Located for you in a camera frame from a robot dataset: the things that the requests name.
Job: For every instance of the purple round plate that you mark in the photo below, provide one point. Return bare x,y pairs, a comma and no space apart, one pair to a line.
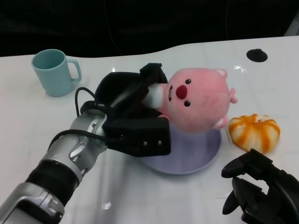
187,158

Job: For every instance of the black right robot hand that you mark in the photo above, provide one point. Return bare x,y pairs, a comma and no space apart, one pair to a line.
278,193

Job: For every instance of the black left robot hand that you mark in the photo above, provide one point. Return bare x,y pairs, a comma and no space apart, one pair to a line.
121,88

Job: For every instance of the orange striped bun toy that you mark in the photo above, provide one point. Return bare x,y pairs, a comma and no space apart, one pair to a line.
252,135

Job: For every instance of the pink plush beaver doll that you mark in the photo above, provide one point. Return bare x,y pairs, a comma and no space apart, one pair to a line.
201,109

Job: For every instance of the teal plastic mug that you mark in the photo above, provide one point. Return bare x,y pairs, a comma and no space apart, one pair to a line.
54,78

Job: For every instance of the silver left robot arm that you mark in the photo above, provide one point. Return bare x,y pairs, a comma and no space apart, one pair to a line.
58,163

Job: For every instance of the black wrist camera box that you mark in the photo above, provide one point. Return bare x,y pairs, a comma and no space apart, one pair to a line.
140,135

